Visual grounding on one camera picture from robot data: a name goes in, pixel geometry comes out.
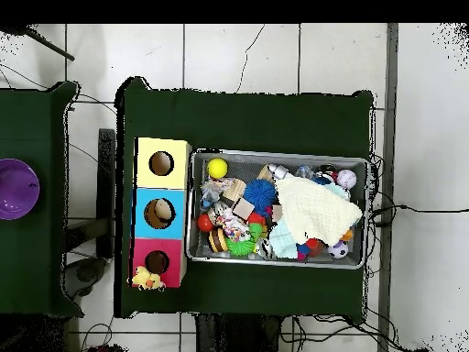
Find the purple round disc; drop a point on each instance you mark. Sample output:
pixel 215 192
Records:
pixel 16 189

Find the brown striped burger toy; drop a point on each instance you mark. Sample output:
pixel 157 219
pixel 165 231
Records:
pixel 218 240

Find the yellow ball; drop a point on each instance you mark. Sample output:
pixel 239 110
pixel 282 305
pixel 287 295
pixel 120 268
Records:
pixel 217 168

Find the black tripod leg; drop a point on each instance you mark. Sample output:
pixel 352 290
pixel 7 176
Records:
pixel 47 44

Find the silver plastic toy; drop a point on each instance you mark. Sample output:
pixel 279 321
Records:
pixel 278 171

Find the red-orange ball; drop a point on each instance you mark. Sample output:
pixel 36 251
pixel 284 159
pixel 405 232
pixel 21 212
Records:
pixel 205 223

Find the yellow duck plush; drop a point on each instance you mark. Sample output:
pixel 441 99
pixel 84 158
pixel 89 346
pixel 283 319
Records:
pixel 144 278

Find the cream muslin cloth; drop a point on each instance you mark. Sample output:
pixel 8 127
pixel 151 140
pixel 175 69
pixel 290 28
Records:
pixel 315 212

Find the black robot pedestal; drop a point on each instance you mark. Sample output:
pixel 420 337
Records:
pixel 238 335

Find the dark green tablecloth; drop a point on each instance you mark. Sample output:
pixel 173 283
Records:
pixel 249 121
pixel 33 128

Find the wooden three-hole sorting box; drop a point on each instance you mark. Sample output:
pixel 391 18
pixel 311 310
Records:
pixel 176 227

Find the white baseball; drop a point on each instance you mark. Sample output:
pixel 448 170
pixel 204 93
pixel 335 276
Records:
pixel 346 179

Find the shallow clear mesh bin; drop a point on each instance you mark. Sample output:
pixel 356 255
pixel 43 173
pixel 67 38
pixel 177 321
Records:
pixel 196 172

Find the small soccer ball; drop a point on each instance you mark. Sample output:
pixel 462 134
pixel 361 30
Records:
pixel 338 250

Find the blue spiky ball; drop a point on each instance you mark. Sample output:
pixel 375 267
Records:
pixel 259 193

